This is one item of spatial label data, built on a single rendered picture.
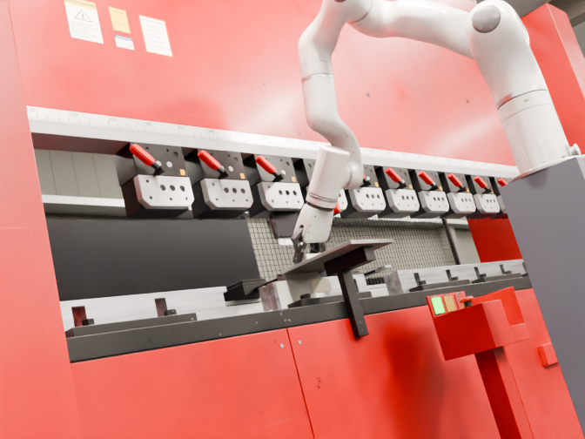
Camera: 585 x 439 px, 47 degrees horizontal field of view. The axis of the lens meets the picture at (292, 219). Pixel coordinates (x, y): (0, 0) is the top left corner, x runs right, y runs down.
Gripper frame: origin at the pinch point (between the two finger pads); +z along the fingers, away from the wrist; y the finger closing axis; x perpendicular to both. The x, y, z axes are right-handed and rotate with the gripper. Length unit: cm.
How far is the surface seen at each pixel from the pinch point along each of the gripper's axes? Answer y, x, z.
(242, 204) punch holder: 18.0, -10.9, -11.6
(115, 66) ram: 48, -34, -39
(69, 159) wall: -130, -379, 74
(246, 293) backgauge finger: 3.3, -15.7, 17.7
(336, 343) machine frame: 7.9, 23.7, 13.2
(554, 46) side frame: -216, -55, -89
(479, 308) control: -23.0, 42.2, -1.9
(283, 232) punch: 1.6, -9.2, -4.2
